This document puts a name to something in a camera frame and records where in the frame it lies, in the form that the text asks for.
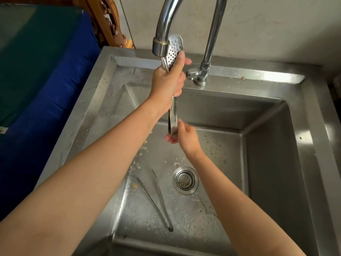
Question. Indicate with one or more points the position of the green cloth cover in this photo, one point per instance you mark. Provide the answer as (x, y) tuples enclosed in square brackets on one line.
[(29, 50)]

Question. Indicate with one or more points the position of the perforated steel skimmer spoon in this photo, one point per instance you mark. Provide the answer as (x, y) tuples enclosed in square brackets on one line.
[(174, 46)]

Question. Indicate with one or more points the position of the person's right hand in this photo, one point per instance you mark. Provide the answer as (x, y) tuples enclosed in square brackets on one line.
[(189, 141)]

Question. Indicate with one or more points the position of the person's left thumb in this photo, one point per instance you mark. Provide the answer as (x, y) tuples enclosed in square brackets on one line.
[(179, 61)]

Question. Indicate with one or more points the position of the person's right thumb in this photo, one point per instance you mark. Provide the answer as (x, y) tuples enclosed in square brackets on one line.
[(171, 139)]

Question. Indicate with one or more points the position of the stainless steel sink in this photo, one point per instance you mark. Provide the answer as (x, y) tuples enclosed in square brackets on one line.
[(266, 157)]

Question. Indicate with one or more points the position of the carved wooden furniture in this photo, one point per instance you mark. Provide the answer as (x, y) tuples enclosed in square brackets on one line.
[(109, 21)]

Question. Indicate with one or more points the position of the person's left forearm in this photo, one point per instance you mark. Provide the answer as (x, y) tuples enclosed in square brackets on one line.
[(88, 170)]

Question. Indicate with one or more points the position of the person's right forearm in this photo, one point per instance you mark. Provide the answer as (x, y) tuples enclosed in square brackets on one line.
[(234, 207)]

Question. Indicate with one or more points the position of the chrome gooseneck faucet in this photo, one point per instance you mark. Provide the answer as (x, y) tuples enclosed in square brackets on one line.
[(213, 31)]

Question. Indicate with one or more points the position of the steel kitchen tongs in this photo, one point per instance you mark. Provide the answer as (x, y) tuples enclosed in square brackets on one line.
[(169, 225)]

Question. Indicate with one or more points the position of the person's left hand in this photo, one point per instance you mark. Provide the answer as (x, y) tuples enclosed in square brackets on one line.
[(163, 85)]

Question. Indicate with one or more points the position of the round steel drain strainer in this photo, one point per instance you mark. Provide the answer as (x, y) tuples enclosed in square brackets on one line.
[(185, 180)]

